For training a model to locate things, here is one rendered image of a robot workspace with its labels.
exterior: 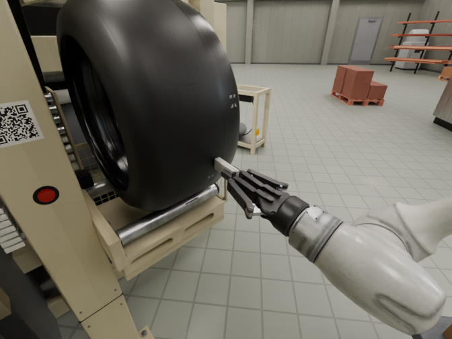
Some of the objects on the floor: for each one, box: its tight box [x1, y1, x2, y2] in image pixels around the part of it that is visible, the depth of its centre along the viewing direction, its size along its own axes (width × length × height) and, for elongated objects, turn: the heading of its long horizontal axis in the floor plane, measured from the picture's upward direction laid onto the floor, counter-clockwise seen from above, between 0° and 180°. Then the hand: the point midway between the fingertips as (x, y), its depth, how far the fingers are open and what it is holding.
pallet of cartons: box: [330, 65, 388, 106], centre depth 544 cm, size 85×119×72 cm
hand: (225, 169), depth 54 cm, fingers closed
